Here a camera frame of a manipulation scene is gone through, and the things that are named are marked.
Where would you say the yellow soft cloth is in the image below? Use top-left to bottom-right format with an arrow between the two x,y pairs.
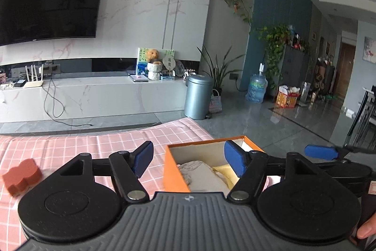
212,164 -> 239,190

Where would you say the person's hand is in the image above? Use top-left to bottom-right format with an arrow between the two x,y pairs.
356,213 -> 376,239

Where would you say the orange storage box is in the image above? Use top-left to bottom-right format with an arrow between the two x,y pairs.
162,135 -> 265,193

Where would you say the woven pink handbag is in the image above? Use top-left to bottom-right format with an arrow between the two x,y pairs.
209,88 -> 222,113

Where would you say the orange gift bag on floor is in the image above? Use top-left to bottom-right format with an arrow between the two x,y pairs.
276,85 -> 300,108

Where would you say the grey-blue trash can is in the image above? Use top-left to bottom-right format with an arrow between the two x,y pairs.
184,75 -> 213,120

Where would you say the pink checked tablecloth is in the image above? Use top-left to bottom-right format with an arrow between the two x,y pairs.
0,116 -> 215,251

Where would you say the blue water jug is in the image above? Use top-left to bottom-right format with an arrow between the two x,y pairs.
245,63 -> 268,104

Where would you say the dark grey cabinet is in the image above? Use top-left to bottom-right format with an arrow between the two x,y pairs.
278,46 -> 310,88

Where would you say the white marble tv console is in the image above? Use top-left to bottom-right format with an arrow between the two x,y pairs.
1,76 -> 187,123

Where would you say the green picture book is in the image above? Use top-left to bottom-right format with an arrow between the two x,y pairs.
136,48 -> 176,76

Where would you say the tall leafy floor plant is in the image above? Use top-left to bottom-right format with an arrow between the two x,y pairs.
197,46 -> 245,96

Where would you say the red-brown wavy sponge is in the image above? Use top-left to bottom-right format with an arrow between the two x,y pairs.
2,159 -> 43,197

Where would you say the small teddy bear figure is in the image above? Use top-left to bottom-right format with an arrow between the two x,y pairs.
145,48 -> 159,63

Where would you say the white wifi router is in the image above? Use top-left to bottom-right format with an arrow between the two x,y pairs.
23,65 -> 44,88

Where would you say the climbing pothos plant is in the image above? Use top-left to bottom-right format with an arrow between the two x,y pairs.
258,24 -> 291,89

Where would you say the hanging vine plant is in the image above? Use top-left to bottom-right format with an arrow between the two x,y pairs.
223,0 -> 252,27

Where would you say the black wall television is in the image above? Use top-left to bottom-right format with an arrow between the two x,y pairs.
1,0 -> 100,46

